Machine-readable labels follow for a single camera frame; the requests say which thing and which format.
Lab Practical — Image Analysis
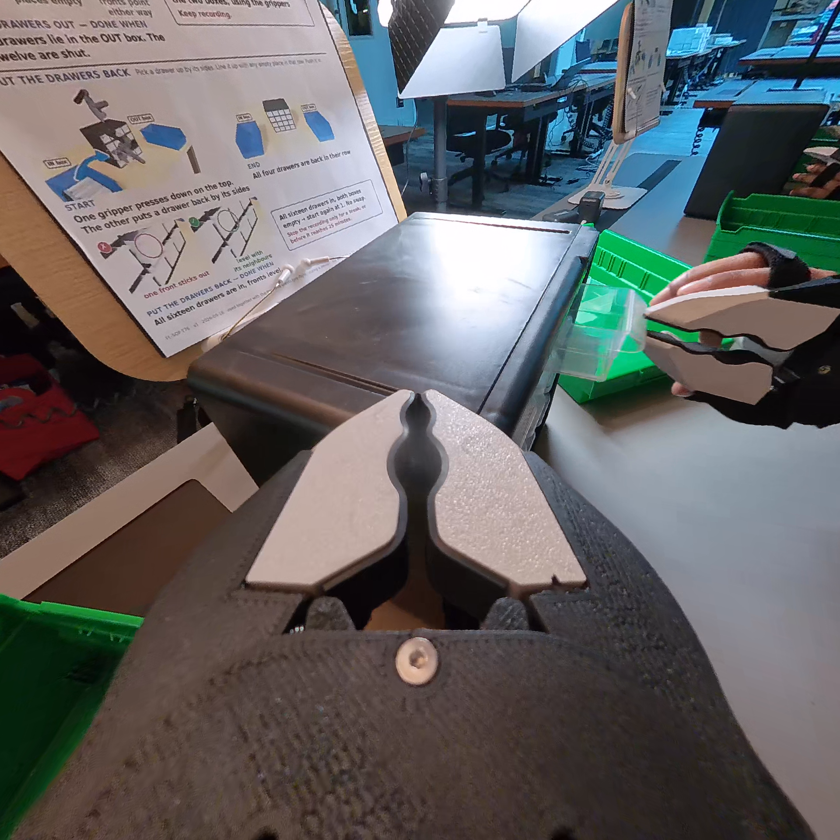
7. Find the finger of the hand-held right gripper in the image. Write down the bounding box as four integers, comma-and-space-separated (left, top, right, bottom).
642, 330, 777, 406
645, 286, 840, 351

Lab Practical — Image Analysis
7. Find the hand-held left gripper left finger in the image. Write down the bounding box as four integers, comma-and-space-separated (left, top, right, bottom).
244, 390, 424, 595

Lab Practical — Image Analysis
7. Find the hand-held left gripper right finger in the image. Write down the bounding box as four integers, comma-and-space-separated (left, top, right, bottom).
420, 388, 588, 599

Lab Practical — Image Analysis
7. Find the clear plastic drawer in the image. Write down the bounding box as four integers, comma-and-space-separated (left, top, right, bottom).
556, 279, 649, 383

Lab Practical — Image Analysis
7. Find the black drawer cabinet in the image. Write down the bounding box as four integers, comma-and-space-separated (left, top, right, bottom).
187, 211, 601, 487

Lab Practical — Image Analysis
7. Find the background work desk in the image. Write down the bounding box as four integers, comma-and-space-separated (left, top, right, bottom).
446, 72, 618, 198

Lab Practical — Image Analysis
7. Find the person's right hand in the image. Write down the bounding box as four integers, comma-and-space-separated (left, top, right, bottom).
648, 255, 770, 309

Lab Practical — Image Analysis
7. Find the green plastic bin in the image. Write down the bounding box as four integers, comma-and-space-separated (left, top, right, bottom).
0, 594, 144, 840
558, 228, 729, 404
703, 190, 840, 290

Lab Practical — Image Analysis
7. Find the dark grey box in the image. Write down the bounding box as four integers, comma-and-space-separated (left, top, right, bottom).
684, 101, 831, 221

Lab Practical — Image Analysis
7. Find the small wooden sheet stand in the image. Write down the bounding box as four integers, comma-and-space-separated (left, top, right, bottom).
567, 0, 657, 210

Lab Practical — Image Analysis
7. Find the brown flat panel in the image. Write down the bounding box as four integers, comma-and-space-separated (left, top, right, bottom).
26, 479, 260, 618

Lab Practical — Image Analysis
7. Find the small instruction sheet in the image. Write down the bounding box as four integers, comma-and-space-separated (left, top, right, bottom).
626, 0, 672, 129

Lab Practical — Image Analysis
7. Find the black slanted pole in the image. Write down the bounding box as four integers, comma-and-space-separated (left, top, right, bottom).
794, 0, 840, 89

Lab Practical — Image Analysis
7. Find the red cloth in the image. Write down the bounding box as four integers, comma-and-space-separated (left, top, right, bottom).
0, 354, 101, 483

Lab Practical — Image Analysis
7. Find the black office chair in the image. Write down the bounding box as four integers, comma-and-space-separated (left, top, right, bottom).
459, 128, 513, 172

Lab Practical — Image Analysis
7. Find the metal light stand pole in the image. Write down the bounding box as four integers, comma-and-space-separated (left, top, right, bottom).
433, 98, 454, 204

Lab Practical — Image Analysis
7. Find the large wooden poster board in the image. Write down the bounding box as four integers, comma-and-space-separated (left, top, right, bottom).
0, 0, 409, 383

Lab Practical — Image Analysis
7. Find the white softbox light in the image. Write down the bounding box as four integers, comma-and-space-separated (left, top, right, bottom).
377, 0, 621, 99

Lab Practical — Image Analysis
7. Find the large instruction poster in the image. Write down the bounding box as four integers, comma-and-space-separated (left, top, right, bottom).
0, 0, 400, 358

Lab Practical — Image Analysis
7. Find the thin cord with white beads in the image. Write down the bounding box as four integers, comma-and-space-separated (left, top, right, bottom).
220, 252, 352, 342

